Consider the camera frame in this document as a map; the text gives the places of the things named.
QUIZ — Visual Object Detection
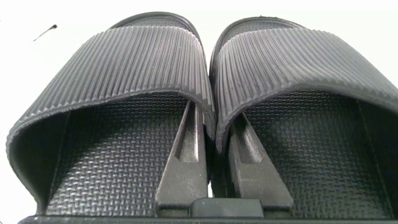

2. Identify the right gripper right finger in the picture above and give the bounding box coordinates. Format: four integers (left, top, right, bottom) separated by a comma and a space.
228, 111, 294, 210

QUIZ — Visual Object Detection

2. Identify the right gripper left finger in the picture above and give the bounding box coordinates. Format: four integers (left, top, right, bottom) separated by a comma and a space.
154, 99, 209, 210

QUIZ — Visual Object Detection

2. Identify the black ribbed slipper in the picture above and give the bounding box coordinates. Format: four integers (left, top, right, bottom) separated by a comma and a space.
208, 16, 398, 219
5, 11, 218, 217

